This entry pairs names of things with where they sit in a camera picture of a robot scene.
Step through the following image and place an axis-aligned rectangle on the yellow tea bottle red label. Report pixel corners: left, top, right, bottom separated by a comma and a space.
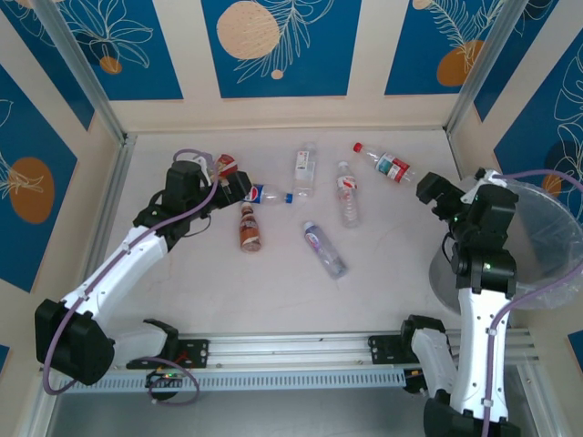
213, 153, 240, 178

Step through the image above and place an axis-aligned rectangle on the brown drink bottle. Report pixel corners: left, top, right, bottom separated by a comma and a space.
240, 202, 264, 253

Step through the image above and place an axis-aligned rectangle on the Pepsi bottle with blue cap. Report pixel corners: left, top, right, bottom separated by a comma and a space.
242, 183, 295, 207

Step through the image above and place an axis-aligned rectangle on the clear bottle with red cap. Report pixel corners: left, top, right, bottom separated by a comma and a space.
353, 141, 418, 185

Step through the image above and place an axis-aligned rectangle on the clear bottle red white label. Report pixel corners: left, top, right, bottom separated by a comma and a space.
335, 160, 362, 229

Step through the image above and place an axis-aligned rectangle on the clear bottle purple label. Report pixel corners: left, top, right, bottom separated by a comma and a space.
302, 220, 348, 279

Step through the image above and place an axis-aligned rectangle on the grey round bin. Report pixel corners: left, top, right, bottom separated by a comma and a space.
427, 179, 583, 315

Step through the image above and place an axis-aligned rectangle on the clear bottle white orange label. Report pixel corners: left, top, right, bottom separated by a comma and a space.
292, 141, 318, 198

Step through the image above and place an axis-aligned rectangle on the small circuit board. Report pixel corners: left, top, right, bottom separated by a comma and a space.
403, 369, 432, 396
145, 369, 183, 389

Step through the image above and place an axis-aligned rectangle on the aluminium frame post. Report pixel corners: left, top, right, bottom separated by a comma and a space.
445, 0, 523, 137
31, 0, 127, 145

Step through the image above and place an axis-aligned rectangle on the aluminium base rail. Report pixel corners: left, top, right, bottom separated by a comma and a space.
40, 330, 537, 370

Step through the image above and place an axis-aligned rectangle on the purple cable loop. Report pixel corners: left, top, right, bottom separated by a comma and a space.
148, 357, 200, 405

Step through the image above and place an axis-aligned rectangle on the grey slotted cable duct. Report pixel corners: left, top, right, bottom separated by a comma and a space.
57, 367, 407, 393

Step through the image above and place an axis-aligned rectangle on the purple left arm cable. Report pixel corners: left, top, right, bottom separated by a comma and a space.
42, 147, 216, 398

